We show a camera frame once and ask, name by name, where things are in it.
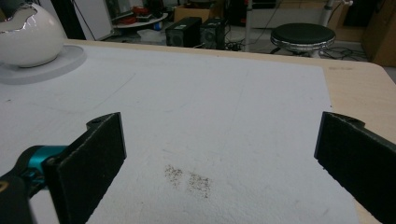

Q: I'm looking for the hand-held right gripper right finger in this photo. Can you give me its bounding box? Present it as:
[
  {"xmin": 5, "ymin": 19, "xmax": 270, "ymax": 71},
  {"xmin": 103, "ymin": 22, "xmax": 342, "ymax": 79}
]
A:
[{"xmin": 313, "ymin": 111, "xmax": 396, "ymax": 224}]

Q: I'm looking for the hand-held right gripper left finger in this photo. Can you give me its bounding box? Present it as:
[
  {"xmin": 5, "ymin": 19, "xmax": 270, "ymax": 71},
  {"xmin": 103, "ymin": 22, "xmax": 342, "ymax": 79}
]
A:
[{"xmin": 42, "ymin": 111, "xmax": 128, "ymax": 224}]

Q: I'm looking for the grey round base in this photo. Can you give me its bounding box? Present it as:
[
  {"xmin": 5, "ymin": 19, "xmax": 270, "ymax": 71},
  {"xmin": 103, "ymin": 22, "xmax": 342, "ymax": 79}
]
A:
[{"xmin": 0, "ymin": 44, "xmax": 87, "ymax": 86}]

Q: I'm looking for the white table mat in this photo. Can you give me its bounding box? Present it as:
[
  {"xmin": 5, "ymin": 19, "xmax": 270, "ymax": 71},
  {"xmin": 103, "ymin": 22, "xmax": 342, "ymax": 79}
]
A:
[{"xmin": 0, "ymin": 43, "xmax": 362, "ymax": 224}]

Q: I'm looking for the wooden cabinet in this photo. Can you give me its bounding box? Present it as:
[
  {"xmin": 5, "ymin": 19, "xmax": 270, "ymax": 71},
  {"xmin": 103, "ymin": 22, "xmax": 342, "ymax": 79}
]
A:
[{"xmin": 361, "ymin": 0, "xmax": 396, "ymax": 68}]

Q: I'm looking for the black round stool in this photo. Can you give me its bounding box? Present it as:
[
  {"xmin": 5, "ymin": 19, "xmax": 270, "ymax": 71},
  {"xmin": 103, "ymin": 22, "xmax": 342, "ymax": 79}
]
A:
[{"xmin": 269, "ymin": 22, "xmax": 337, "ymax": 59}]

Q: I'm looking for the white egg-shaped ceramic bowl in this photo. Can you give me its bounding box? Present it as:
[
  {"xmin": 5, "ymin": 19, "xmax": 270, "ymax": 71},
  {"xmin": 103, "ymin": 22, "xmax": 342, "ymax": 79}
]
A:
[{"xmin": 0, "ymin": 2, "xmax": 67, "ymax": 68}]

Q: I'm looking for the white board panel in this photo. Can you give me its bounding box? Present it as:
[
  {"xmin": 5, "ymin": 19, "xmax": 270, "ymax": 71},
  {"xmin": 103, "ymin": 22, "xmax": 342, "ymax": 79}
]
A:
[{"xmin": 73, "ymin": 0, "xmax": 114, "ymax": 41}]

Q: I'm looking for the white round low table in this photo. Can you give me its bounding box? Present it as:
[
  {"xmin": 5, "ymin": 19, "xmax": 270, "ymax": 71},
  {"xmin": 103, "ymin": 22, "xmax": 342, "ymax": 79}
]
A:
[{"xmin": 112, "ymin": 11, "xmax": 169, "ymax": 31}]

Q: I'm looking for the black computer tower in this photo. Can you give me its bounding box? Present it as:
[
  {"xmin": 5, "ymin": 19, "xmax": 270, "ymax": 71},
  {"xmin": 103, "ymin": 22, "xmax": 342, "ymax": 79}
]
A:
[
  {"xmin": 164, "ymin": 16, "xmax": 204, "ymax": 49},
  {"xmin": 199, "ymin": 17, "xmax": 228, "ymax": 50}
]

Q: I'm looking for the white metal stand pole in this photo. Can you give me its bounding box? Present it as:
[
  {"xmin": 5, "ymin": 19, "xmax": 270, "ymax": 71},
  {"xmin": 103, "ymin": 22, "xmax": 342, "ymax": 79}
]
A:
[{"xmin": 244, "ymin": 0, "xmax": 254, "ymax": 52}]

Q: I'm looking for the cardboard box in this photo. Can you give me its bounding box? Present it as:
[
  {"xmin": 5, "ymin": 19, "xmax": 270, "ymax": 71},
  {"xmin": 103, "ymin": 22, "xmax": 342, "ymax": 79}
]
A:
[{"xmin": 173, "ymin": 4, "xmax": 216, "ymax": 23}]

